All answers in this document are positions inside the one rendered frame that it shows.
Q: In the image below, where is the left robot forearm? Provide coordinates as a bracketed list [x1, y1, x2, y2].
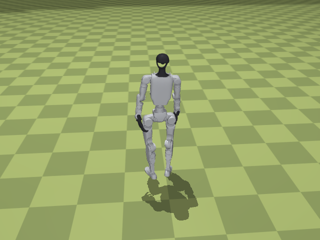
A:
[134, 94, 144, 119]

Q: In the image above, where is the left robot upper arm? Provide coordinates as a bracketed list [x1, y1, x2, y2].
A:
[138, 75, 152, 101]

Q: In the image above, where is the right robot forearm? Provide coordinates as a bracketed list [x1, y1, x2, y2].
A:
[173, 94, 181, 114]

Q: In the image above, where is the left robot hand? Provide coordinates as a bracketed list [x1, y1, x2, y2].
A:
[136, 114, 148, 132]

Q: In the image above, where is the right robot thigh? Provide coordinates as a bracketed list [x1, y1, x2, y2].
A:
[164, 112, 176, 149]

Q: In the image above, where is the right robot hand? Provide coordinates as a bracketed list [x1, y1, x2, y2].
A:
[173, 110, 180, 124]

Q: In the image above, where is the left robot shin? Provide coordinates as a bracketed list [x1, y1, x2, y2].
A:
[145, 145, 156, 174]

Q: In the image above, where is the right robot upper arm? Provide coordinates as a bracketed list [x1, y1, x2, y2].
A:
[172, 75, 181, 100]

